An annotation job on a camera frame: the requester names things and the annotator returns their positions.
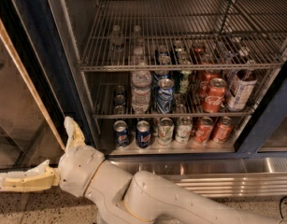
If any red coca-cola can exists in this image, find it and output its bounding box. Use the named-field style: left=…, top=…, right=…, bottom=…
left=202, top=77, right=226, bottom=113
left=197, top=54, right=222, bottom=99

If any stainless fridge base grille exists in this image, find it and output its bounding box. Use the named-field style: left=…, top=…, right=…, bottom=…
left=111, top=158, right=287, bottom=198

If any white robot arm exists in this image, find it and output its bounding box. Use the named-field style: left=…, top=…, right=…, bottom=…
left=0, top=117, right=287, bottom=224

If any left red can bottom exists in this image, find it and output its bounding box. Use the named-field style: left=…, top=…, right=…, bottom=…
left=194, top=117, right=214, bottom=144

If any middle wire fridge shelf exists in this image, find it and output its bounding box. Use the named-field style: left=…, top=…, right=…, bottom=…
left=92, top=77, right=259, bottom=119

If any black cable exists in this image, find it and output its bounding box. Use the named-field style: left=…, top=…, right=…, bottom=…
left=279, top=195, right=287, bottom=221

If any green soda can middle shelf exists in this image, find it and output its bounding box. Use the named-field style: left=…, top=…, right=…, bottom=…
left=178, top=69, right=192, bottom=94

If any right white-green can bottom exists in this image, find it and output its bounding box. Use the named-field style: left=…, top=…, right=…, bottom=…
left=175, top=117, right=193, bottom=143

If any upper wire fridge shelf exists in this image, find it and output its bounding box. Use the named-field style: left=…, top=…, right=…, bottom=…
left=79, top=0, right=287, bottom=72

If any glass fridge door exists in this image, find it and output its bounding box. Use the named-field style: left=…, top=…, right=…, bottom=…
left=0, top=0, right=93, bottom=171

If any dark blue fridge frame post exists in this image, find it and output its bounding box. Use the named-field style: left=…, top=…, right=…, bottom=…
left=234, top=60, right=287, bottom=156

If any wire fridge shelf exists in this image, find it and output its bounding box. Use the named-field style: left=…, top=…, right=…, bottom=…
left=92, top=77, right=259, bottom=119
left=79, top=0, right=287, bottom=72

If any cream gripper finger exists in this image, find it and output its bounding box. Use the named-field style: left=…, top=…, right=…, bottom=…
left=0, top=160, right=60, bottom=192
left=64, top=117, right=85, bottom=151

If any blue Pepsi can middle shelf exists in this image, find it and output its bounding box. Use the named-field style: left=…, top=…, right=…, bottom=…
left=156, top=78, right=174, bottom=114

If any rear red Coca-Cola can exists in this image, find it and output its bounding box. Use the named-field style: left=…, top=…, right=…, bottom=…
left=197, top=54, right=222, bottom=99

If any rear left water bottle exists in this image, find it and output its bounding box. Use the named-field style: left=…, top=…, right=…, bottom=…
left=110, top=25, right=124, bottom=52

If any pepsi can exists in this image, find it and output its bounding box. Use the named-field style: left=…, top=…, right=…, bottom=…
left=136, top=120, right=151, bottom=148
left=113, top=120, right=129, bottom=147

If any front clear water bottle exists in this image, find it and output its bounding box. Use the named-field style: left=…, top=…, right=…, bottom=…
left=131, top=47, right=151, bottom=114

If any left white-green can bottom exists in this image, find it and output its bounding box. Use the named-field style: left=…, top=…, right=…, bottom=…
left=158, top=118, right=174, bottom=145

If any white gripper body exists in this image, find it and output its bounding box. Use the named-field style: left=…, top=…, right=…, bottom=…
left=58, top=146, right=105, bottom=197

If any white labelled coffee bottle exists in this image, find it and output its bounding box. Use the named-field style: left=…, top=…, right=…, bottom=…
left=226, top=69, right=257, bottom=112

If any front red Coca-Cola can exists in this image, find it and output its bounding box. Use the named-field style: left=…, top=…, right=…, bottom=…
left=202, top=77, right=226, bottom=113

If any right Pepsi can bottom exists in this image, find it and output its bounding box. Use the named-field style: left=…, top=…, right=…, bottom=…
left=136, top=120, right=151, bottom=148

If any right red can bottom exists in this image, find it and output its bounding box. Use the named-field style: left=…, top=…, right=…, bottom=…
left=211, top=116, right=234, bottom=143

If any rear middle water bottle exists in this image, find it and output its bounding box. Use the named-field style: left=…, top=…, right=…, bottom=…
left=132, top=25, right=144, bottom=48

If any left Pepsi can bottom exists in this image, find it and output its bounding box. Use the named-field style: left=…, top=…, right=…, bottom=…
left=113, top=120, right=129, bottom=147

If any white-green can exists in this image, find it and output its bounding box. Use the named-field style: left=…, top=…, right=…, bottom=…
left=158, top=118, right=174, bottom=145
left=175, top=117, right=193, bottom=143

